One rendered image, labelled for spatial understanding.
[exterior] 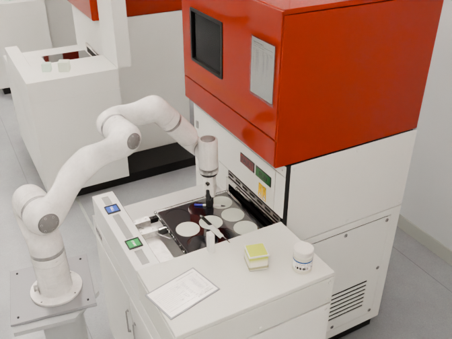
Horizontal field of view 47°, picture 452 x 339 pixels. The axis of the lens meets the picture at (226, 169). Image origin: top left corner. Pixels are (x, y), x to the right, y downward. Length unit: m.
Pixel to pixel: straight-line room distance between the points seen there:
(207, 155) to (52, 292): 0.79
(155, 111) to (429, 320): 2.05
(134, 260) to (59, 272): 0.27
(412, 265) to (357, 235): 1.13
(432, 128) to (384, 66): 1.38
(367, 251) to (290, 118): 0.97
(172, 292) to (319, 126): 0.82
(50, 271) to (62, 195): 0.31
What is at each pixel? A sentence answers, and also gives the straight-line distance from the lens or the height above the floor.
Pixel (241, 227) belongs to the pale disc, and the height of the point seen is 0.90.
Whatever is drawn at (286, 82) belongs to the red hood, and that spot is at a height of 1.57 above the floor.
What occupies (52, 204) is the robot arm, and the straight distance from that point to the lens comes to 1.80.
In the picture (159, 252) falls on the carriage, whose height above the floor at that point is 0.88.
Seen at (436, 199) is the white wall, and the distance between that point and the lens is 3.59.
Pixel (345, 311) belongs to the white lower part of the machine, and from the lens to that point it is 2.83.
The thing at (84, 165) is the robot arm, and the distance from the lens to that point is 1.84.
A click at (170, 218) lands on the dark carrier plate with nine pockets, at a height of 0.90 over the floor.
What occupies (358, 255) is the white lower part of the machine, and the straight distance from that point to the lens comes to 2.61.
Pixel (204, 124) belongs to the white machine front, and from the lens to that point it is 2.58.
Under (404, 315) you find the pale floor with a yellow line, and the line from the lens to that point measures 3.25.
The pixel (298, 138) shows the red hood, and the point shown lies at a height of 1.33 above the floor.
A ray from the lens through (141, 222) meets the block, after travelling 2.24.
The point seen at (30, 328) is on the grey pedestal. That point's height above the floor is 0.82.
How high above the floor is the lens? 2.23
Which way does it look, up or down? 31 degrees down
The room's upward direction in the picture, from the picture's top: straight up
